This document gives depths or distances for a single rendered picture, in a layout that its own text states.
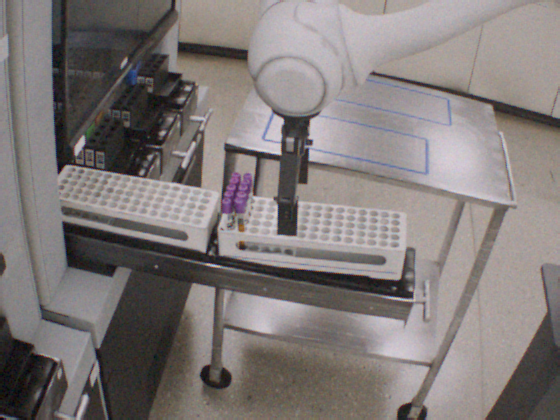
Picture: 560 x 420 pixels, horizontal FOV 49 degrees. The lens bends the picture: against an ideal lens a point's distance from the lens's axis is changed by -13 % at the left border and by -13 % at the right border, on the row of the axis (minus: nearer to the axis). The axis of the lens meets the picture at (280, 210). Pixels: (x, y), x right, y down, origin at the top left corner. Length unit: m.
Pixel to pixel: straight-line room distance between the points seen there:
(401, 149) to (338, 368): 0.82
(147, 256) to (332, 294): 0.31
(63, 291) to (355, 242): 0.50
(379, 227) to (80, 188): 0.51
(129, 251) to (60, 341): 0.21
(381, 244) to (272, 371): 0.98
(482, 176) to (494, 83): 2.12
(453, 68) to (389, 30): 2.73
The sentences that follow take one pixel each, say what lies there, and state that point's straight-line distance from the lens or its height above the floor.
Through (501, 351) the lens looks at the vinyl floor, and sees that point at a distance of 2.27.
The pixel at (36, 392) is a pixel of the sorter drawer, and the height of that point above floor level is 0.82.
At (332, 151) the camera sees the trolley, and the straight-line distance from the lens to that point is 1.40.
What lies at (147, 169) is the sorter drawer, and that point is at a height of 0.81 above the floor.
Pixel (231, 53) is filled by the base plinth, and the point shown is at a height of 0.03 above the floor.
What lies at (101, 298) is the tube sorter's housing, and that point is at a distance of 1.17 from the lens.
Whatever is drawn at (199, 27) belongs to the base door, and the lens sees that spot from 3.54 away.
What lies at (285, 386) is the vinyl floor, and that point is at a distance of 1.99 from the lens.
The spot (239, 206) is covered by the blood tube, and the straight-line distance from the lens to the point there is 1.07.
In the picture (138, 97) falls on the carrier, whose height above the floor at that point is 0.88.
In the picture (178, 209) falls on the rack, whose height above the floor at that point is 0.86.
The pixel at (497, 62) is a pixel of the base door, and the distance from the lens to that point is 3.50.
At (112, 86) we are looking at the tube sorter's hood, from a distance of 1.22.
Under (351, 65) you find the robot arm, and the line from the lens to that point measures 0.76.
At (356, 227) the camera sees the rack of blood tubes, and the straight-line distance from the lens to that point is 1.11.
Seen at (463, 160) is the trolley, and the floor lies 0.82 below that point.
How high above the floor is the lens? 1.57
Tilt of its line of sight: 38 degrees down
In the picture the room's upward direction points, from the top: 8 degrees clockwise
